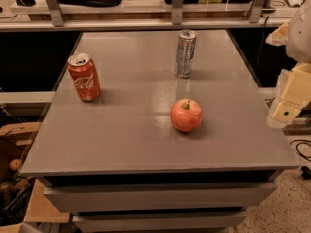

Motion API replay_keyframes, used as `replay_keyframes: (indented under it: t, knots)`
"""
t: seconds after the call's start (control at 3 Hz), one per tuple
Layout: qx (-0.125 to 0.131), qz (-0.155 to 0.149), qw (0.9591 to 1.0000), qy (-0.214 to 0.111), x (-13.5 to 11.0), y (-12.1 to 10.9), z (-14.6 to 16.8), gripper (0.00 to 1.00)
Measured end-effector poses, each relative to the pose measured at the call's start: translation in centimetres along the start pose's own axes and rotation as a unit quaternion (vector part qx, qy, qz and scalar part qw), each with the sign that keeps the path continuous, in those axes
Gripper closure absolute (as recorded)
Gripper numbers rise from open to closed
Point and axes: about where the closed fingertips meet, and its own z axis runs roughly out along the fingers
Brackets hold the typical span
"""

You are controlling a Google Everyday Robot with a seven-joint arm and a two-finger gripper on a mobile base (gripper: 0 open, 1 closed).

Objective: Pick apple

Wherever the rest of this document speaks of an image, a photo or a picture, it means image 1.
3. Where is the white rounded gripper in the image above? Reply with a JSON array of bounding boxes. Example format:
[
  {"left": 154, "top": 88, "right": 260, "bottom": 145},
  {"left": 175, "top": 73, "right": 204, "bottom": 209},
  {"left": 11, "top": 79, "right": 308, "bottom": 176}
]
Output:
[{"left": 265, "top": 0, "right": 311, "bottom": 129}]

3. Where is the red apple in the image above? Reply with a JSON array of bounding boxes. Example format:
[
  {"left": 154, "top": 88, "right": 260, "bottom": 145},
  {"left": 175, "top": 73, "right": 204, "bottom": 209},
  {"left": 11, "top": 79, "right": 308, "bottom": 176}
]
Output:
[{"left": 170, "top": 99, "right": 203, "bottom": 132}]

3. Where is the silver blue energy drink can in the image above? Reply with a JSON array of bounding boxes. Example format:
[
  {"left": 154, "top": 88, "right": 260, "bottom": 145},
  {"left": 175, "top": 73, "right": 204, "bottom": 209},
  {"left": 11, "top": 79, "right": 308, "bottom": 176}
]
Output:
[{"left": 175, "top": 29, "right": 197, "bottom": 78}]

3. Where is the upper grey drawer front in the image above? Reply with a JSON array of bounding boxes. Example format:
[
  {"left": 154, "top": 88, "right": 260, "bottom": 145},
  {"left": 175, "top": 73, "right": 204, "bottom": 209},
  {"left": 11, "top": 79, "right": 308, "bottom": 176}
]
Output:
[{"left": 44, "top": 182, "right": 276, "bottom": 213}]

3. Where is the grey drawer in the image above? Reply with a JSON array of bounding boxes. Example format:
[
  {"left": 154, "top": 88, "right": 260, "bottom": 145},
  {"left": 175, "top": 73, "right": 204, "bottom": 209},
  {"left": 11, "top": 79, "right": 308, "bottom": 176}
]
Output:
[
  {"left": 44, "top": 182, "right": 276, "bottom": 213},
  {"left": 73, "top": 211, "right": 246, "bottom": 233}
]

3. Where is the lower grey drawer front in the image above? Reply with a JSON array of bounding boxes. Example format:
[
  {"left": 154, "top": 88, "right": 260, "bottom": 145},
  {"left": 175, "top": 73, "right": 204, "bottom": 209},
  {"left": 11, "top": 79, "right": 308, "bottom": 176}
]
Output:
[{"left": 73, "top": 211, "right": 246, "bottom": 233}]

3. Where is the red Coca-Cola can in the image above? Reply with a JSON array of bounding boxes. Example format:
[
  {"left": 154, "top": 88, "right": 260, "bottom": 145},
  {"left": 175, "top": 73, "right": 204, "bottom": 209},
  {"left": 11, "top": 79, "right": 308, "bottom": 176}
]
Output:
[{"left": 67, "top": 53, "right": 101, "bottom": 102}]

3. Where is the small orange fruit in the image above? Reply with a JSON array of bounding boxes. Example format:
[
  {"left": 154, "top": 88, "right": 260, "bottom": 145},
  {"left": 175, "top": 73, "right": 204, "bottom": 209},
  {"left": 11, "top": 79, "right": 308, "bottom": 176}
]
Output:
[{"left": 9, "top": 159, "right": 22, "bottom": 172}]

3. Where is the brown cardboard box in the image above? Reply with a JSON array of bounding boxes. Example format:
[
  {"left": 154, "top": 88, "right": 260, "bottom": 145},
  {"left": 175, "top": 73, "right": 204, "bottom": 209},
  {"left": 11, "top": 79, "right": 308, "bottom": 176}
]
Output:
[{"left": 0, "top": 122, "right": 71, "bottom": 233}]

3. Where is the right metal shelf bracket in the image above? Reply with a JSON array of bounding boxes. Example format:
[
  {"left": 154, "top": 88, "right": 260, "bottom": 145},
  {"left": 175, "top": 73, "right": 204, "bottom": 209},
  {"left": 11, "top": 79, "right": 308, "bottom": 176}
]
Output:
[{"left": 247, "top": 0, "right": 265, "bottom": 23}]

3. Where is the metal shelf bracket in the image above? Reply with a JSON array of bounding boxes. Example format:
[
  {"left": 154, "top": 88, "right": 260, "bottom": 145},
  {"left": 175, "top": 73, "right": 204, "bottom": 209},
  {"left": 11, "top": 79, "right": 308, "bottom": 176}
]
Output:
[
  {"left": 247, "top": 0, "right": 265, "bottom": 23},
  {"left": 171, "top": 0, "right": 184, "bottom": 25},
  {"left": 45, "top": 0, "right": 64, "bottom": 27}
]

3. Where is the black cable on floor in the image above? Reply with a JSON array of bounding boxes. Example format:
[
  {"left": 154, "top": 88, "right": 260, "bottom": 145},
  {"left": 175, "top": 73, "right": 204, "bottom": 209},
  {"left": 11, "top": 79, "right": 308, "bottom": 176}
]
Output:
[{"left": 289, "top": 139, "right": 311, "bottom": 181}]

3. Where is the middle metal shelf bracket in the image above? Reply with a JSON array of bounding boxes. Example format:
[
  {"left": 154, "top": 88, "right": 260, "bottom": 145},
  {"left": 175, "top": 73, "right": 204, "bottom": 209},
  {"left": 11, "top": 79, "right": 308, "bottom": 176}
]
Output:
[{"left": 171, "top": 0, "right": 184, "bottom": 25}]

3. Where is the left metal shelf bracket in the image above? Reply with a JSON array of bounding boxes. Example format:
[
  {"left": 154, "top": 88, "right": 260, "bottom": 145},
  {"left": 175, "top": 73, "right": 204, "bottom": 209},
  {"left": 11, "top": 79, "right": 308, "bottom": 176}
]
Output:
[{"left": 45, "top": 0, "right": 64, "bottom": 27}]

